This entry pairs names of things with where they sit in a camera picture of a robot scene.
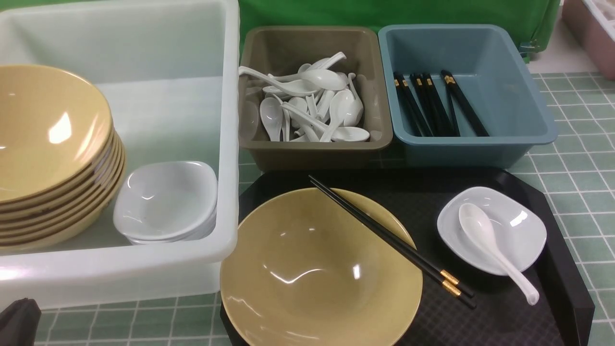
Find long white spoon top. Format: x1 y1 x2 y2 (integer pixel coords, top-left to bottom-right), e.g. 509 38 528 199
238 66 321 97

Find white spoon front flat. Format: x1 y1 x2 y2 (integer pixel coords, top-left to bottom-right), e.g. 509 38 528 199
332 126 370 142

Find white spoon bowl left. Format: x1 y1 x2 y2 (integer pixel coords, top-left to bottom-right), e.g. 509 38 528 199
259 97 283 142

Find black chopstick gold band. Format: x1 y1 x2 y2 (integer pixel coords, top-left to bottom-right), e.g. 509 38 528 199
308 178 477 309
309 175 475 298

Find tan bowl stack lower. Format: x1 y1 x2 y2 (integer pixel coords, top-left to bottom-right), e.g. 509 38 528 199
1 128 127 253

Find blue chopstick bin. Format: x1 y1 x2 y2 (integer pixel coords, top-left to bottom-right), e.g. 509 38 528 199
378 24 558 169

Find black chopstick rightmost in bin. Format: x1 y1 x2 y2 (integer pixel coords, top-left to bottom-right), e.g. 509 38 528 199
440 70 490 136

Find small white square dish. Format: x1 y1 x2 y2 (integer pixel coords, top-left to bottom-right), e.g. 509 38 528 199
436 186 547 276

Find top white stacked dish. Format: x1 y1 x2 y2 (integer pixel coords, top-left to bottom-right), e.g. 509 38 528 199
113 161 218 240

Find black plastic serving tray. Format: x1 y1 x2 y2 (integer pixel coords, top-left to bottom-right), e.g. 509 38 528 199
221 167 595 346

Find white dish stack lower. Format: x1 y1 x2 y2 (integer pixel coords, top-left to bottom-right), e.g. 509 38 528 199
125 212 217 245

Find black chopsticks middle bundle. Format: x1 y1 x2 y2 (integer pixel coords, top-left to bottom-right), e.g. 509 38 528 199
410 73 460 136

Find black chopstick in bin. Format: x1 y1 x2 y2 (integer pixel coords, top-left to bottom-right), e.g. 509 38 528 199
440 70 490 136
394 72 430 136

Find large white plastic tub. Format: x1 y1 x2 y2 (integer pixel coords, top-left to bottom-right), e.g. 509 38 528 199
1 0 240 309

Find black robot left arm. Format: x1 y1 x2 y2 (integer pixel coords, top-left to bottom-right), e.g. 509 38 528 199
0 298 41 346

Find pink bin at corner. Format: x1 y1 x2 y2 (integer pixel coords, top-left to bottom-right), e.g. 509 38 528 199
562 0 615 81

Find tan noodle bowl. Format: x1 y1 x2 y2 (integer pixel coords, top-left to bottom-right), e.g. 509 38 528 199
221 187 423 346

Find green cloth backdrop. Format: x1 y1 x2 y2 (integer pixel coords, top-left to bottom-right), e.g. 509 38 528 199
238 0 561 52

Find top tan stacked bowl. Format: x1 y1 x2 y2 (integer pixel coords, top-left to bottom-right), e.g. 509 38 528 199
0 65 114 202

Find black chopstick leftmost in bin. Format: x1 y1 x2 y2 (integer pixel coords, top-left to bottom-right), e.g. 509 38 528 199
394 72 430 136

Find white ceramic soup spoon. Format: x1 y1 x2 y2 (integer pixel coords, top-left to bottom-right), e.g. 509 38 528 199
458 203 540 305

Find white spoon right upright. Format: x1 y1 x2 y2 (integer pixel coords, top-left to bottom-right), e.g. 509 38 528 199
320 88 355 142

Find olive brown spoon bin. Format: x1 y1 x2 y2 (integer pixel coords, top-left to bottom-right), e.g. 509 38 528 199
238 26 393 172

